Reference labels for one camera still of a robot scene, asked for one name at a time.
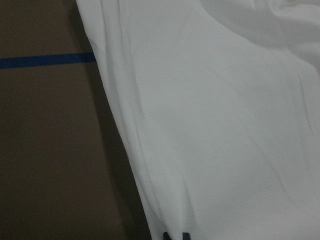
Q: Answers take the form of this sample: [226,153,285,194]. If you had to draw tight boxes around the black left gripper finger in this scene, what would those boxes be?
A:
[162,231,175,240]

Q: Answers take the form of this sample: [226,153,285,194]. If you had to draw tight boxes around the white long-sleeve printed shirt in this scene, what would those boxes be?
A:
[76,0,320,240]

